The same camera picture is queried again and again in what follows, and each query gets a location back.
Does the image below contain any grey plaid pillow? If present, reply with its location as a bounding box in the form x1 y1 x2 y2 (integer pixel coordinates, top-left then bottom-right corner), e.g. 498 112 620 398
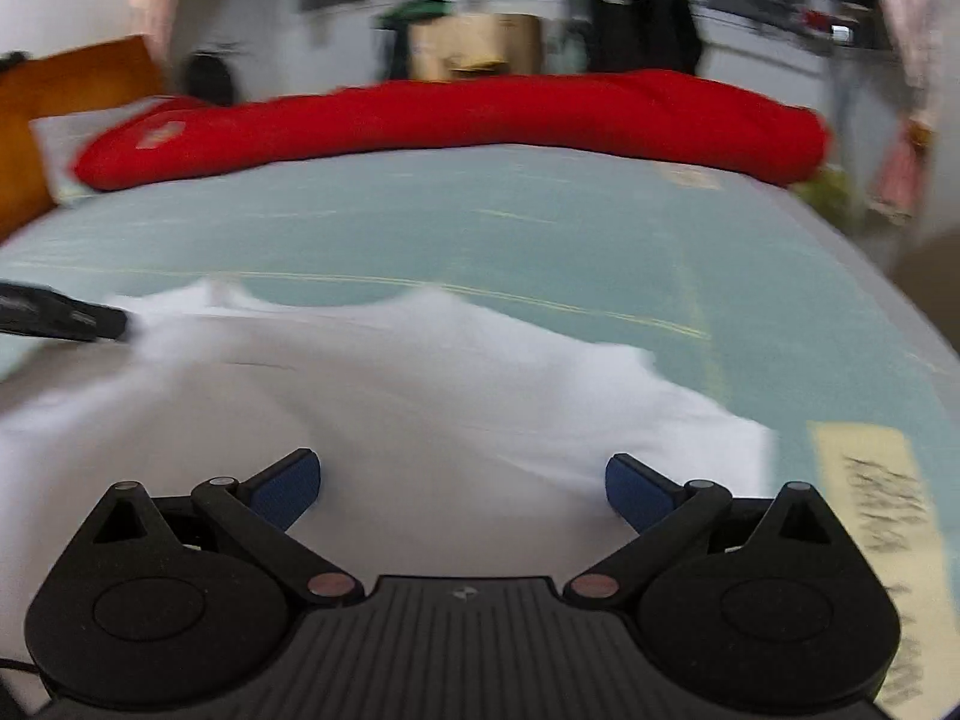
30 95 188 203

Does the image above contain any wooden headboard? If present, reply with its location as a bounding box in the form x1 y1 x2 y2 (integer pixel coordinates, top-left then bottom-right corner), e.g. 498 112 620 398
0 36 166 241

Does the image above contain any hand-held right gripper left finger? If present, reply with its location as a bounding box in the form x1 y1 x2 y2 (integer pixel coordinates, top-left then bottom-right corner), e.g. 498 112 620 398
75 448 366 610

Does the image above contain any cardboard box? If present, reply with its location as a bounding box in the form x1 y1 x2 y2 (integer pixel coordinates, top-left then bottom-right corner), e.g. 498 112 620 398
409 13 542 82

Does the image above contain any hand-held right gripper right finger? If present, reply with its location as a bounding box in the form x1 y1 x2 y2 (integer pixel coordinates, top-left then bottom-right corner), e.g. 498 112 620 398
564 454 856 608

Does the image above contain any black backpack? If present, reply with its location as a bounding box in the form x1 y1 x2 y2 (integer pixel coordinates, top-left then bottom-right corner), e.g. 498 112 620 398
184 51 241 107

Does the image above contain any green plastic bag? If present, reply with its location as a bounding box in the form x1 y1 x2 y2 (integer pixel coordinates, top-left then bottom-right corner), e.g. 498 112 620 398
799 165 856 230

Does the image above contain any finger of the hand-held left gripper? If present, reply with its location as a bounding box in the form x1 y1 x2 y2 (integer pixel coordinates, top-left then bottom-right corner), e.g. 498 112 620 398
0 281 128 342

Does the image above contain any black jacket with round badge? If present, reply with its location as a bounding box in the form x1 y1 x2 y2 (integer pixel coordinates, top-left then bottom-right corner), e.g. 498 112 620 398
585 0 702 76

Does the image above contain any red quilt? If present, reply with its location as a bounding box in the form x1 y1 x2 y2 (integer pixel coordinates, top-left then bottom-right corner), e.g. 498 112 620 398
73 69 830 192

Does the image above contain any white printed sweatshirt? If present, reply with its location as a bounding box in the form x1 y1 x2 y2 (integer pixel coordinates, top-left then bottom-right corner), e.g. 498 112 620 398
0 277 777 601

